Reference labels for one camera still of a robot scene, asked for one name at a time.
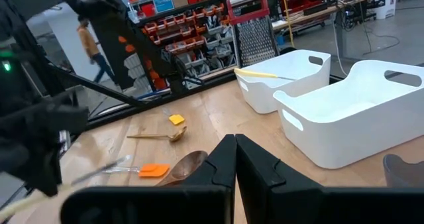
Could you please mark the wooden workbench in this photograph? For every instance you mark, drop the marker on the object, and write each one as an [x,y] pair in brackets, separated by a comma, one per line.
[318,13]

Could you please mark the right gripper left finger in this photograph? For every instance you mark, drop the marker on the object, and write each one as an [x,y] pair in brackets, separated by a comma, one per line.
[165,204]

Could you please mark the gold metal spoon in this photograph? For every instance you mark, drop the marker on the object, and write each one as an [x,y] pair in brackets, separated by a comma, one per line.
[177,136]

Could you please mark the black aluminium table frame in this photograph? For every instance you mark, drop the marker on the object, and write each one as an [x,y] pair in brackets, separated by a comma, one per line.
[149,106]

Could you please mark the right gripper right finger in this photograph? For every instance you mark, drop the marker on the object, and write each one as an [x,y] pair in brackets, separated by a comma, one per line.
[298,204]

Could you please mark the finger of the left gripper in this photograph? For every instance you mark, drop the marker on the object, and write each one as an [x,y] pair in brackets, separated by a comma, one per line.
[20,164]
[49,167]

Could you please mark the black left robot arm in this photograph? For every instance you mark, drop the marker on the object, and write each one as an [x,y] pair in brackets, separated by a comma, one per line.
[109,28]

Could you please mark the storage shelf with small bins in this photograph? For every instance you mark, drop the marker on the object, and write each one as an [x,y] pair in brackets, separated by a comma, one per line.
[185,22]

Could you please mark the grey plastic bin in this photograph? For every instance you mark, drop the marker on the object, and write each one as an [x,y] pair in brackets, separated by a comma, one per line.
[404,171]

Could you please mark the dark wooden spoon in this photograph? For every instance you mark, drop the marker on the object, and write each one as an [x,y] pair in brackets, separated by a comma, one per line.
[189,166]

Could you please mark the blue sign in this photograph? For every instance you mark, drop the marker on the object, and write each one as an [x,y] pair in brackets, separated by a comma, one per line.
[164,2]

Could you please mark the person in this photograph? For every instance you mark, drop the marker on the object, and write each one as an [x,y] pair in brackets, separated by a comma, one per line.
[87,40]

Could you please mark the white plastic bin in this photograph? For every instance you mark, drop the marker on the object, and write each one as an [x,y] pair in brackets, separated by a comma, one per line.
[265,94]
[348,141]

